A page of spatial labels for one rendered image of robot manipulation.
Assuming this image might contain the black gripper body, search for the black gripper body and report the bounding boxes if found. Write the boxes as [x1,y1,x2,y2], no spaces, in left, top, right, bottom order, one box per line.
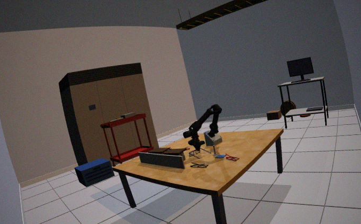
[191,135,205,146]

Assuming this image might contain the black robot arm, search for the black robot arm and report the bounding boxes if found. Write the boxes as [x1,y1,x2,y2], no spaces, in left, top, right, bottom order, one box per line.
[183,104,222,146]

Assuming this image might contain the grey flat panel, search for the grey flat panel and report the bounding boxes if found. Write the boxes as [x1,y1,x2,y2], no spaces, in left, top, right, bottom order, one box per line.
[139,153,185,169]

